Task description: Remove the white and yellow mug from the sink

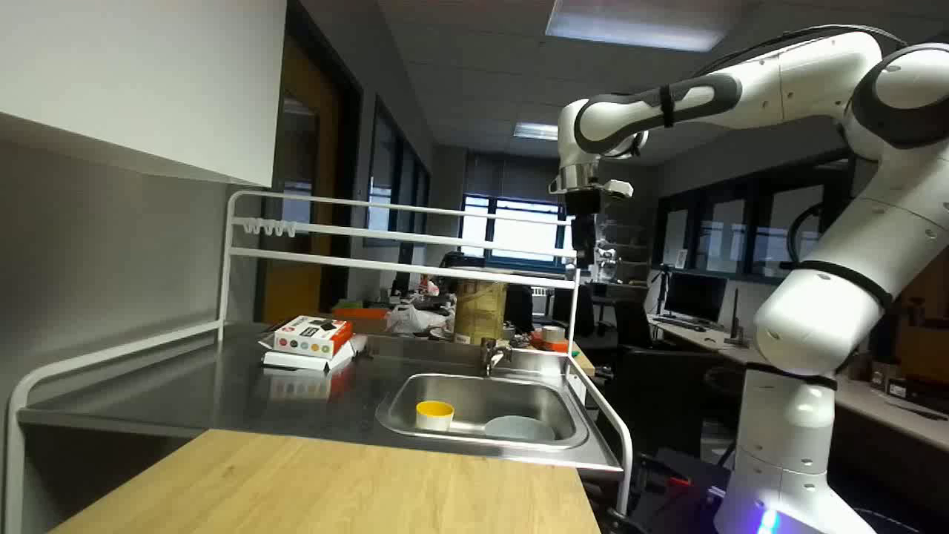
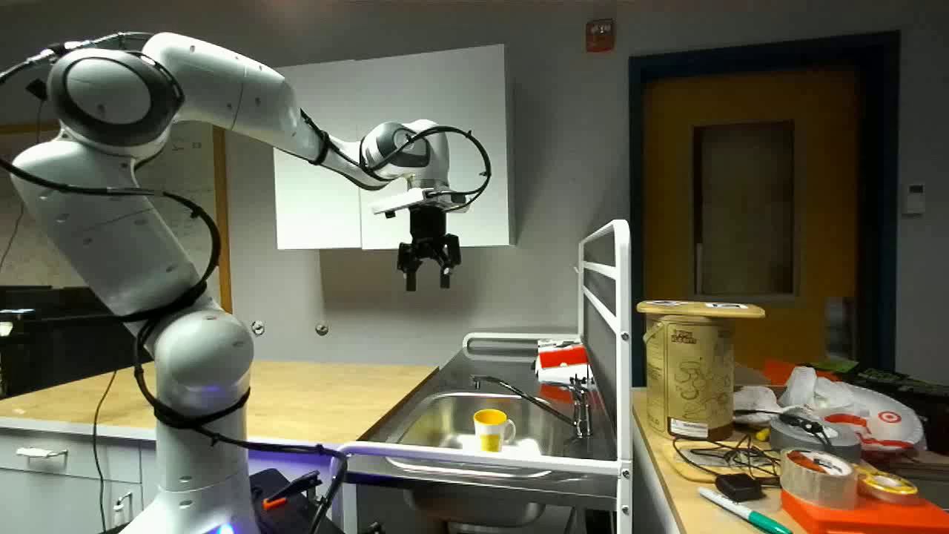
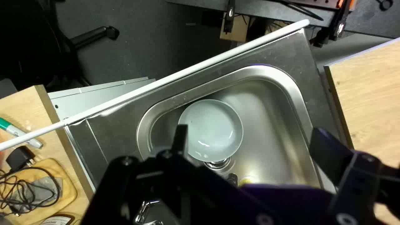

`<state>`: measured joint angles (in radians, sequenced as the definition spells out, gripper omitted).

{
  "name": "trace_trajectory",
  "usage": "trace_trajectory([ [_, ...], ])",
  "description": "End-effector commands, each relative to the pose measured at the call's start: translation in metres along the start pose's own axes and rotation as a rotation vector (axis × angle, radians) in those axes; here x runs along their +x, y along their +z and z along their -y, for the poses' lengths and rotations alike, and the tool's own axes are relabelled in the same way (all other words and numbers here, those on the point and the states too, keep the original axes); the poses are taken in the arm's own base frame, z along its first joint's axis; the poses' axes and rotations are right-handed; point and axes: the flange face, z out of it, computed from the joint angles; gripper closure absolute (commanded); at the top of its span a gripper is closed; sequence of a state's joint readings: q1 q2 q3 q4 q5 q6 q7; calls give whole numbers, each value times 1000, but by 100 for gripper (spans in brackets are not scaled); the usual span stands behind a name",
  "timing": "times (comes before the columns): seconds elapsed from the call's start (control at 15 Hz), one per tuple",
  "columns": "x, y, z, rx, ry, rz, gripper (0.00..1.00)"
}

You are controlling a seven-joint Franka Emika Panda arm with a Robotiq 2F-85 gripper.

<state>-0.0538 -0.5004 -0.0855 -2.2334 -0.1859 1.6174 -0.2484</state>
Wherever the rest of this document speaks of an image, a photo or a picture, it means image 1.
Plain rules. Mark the stainless steel sink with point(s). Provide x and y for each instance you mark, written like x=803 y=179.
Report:
x=475 y=402

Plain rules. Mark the brown paper bag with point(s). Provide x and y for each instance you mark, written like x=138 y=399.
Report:
x=482 y=310

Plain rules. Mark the colourful box on counter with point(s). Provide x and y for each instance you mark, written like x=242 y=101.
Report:
x=312 y=335

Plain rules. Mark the pale blue bowl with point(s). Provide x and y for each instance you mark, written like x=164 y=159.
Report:
x=519 y=429

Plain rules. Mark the chrome faucet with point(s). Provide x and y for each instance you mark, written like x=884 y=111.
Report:
x=493 y=356

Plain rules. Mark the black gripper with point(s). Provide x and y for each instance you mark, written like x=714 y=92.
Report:
x=582 y=209

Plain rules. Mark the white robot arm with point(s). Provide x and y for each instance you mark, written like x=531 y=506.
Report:
x=895 y=111

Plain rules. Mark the laptop on side desk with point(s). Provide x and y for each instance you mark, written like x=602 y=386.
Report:
x=688 y=297

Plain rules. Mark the ceiling light panel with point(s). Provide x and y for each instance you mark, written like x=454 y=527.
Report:
x=659 y=25

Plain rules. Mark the white flat box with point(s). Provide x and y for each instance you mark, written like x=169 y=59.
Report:
x=279 y=356

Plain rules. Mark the white and yellow mug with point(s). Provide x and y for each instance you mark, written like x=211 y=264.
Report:
x=435 y=412

